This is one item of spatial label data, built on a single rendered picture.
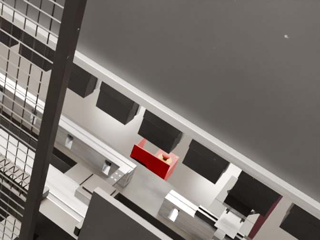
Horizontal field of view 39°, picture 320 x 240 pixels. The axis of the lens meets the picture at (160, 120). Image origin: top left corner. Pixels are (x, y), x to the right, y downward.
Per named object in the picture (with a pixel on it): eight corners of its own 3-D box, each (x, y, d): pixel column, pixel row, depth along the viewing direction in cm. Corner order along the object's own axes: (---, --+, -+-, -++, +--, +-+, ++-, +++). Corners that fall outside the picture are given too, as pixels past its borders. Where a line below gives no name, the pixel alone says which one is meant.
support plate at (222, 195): (267, 200, 193) (268, 198, 192) (245, 237, 172) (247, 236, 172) (231, 176, 197) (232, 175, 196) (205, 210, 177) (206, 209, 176)
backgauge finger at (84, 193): (138, 177, 180) (142, 168, 177) (99, 215, 160) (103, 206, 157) (115, 161, 183) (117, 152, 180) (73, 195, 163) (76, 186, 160)
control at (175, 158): (172, 173, 236) (183, 148, 225) (158, 191, 224) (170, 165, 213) (139, 154, 240) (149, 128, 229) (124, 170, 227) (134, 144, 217)
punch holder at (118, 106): (137, 116, 178) (149, 83, 168) (125, 126, 171) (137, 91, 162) (107, 97, 182) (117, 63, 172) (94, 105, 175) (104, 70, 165)
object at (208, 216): (241, 239, 174) (245, 235, 172) (238, 245, 171) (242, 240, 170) (197, 209, 179) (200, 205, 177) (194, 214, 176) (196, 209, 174)
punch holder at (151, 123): (180, 144, 173) (195, 111, 163) (169, 155, 167) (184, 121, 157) (147, 123, 177) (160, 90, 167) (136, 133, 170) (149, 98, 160)
